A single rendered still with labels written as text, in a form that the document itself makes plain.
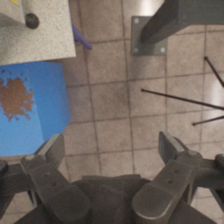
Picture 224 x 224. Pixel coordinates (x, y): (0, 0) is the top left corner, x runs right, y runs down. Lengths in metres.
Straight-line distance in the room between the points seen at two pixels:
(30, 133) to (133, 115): 0.88
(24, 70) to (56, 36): 0.29
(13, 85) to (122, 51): 0.87
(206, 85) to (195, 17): 1.14
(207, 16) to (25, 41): 0.62
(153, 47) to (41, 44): 0.96
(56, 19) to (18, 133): 0.62
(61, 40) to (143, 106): 0.99
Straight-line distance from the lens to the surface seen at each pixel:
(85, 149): 1.62
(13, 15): 0.64
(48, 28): 0.71
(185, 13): 0.55
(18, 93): 0.94
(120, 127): 1.51
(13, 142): 1.05
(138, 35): 1.43
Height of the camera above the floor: 1.41
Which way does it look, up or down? 75 degrees down
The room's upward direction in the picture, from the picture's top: 178 degrees clockwise
